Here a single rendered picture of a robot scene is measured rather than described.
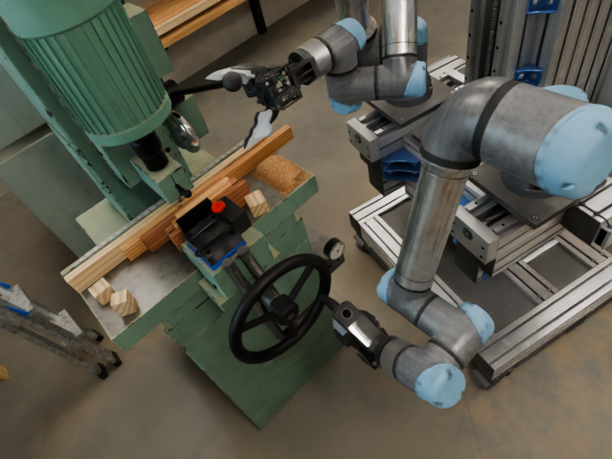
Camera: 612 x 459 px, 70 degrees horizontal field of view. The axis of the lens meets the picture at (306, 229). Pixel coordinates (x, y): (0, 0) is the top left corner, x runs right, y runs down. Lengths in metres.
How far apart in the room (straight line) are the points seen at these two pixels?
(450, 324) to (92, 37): 0.77
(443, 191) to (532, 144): 0.17
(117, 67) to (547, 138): 0.66
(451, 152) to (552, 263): 1.19
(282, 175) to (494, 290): 0.94
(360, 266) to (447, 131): 1.41
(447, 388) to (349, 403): 0.97
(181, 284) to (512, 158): 0.71
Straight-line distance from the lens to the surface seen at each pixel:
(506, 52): 1.21
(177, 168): 1.01
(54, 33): 0.82
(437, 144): 0.69
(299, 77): 0.89
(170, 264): 1.07
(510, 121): 0.63
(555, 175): 0.62
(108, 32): 0.84
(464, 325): 0.85
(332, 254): 1.25
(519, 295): 1.73
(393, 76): 1.02
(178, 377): 2.00
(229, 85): 0.80
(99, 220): 1.46
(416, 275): 0.83
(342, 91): 1.03
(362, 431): 1.72
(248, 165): 1.18
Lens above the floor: 1.66
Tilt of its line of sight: 49 degrees down
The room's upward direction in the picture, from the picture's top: 17 degrees counter-clockwise
